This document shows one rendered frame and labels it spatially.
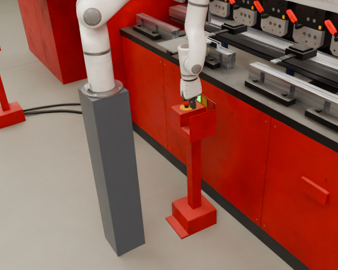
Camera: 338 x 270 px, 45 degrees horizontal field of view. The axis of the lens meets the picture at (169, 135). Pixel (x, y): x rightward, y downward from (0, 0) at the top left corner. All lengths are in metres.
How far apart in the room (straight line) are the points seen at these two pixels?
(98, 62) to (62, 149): 1.68
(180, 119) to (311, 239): 0.88
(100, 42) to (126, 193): 0.82
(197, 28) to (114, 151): 0.70
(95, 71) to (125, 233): 0.96
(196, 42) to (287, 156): 0.69
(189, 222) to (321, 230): 0.76
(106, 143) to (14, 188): 1.29
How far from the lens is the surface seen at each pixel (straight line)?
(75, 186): 2.99
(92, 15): 1.70
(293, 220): 2.20
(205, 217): 2.50
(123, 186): 2.15
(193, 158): 2.27
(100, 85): 1.86
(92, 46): 1.80
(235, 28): 2.60
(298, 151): 1.96
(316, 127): 1.88
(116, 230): 2.31
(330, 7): 1.80
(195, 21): 1.86
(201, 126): 2.09
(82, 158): 3.25
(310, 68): 2.28
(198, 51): 1.83
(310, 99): 1.98
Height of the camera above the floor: 1.82
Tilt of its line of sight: 32 degrees down
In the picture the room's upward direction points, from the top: 3 degrees counter-clockwise
